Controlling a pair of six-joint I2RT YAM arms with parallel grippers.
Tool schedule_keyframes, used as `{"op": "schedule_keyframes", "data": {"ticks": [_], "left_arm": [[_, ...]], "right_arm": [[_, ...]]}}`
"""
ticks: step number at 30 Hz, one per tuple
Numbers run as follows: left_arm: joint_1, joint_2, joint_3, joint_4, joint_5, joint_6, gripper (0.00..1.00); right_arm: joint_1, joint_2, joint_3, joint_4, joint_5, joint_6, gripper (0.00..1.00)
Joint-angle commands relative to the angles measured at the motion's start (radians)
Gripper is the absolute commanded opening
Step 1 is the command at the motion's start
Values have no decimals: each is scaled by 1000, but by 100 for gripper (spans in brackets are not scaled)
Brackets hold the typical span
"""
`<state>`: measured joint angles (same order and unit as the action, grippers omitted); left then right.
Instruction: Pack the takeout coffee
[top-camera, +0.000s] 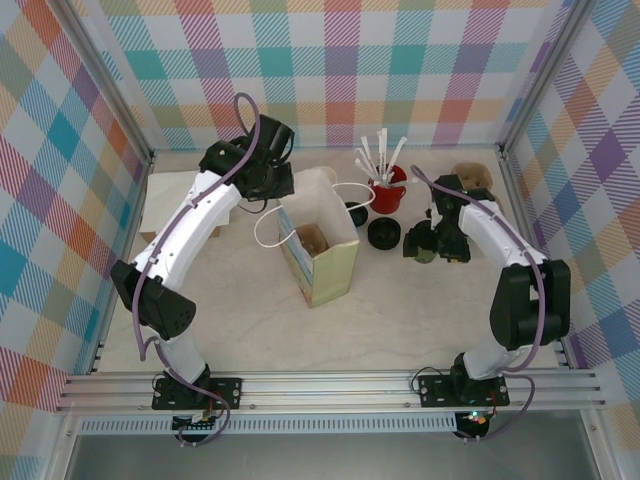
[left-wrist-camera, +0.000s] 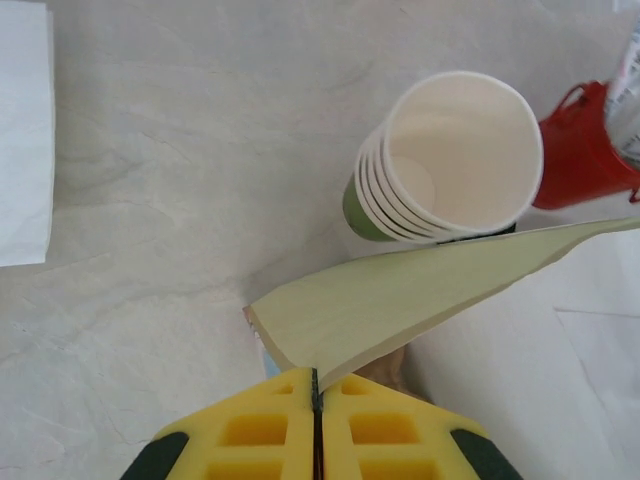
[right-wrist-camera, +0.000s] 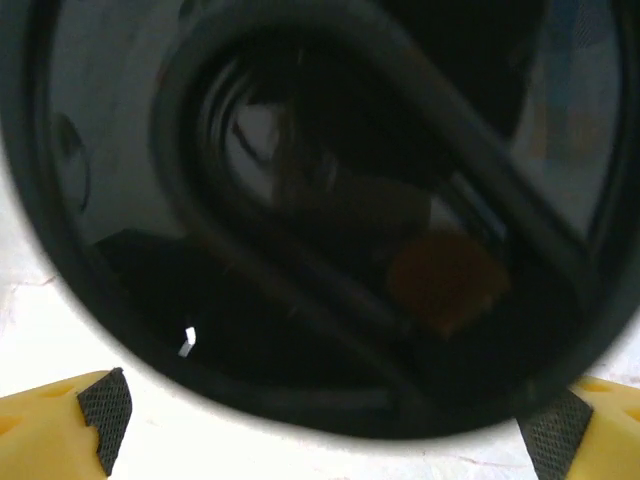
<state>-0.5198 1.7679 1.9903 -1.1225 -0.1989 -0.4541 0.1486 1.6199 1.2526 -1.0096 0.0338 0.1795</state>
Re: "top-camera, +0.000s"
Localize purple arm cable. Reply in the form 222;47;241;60
409;164;547;444
130;91;262;449

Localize aluminium side rail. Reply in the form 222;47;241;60
87;149;157;376

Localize slotted grey cable duct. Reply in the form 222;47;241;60
78;417;459;436

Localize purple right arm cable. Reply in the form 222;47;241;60
409;164;547;444

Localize aluminium frame post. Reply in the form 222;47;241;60
498;0;587;161
56;0;157;174

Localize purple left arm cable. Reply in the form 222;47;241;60
130;91;262;449

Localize white paper carrier bag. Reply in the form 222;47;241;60
253;167;376;309

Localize small controller board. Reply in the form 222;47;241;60
457;409;490;437
171;412;221;434

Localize white paper napkin stack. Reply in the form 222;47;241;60
144;169;232;237

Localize red mug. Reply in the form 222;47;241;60
368;164;407;212

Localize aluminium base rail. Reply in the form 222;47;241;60
54;368;609;414

